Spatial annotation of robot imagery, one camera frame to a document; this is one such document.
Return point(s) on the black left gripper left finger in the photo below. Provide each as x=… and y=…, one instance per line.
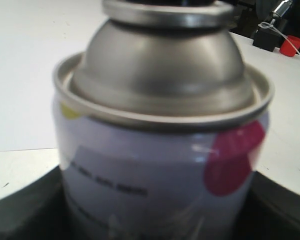
x=36, y=212

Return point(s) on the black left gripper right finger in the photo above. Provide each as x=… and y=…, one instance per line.
x=270, y=212

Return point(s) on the white polka-dot spray can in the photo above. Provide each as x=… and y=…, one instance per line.
x=159, y=123

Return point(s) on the red plastic cap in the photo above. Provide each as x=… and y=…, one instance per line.
x=290, y=47

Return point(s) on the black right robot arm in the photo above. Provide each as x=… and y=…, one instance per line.
x=284, y=14

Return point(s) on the black block with string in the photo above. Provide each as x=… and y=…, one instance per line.
x=267, y=37

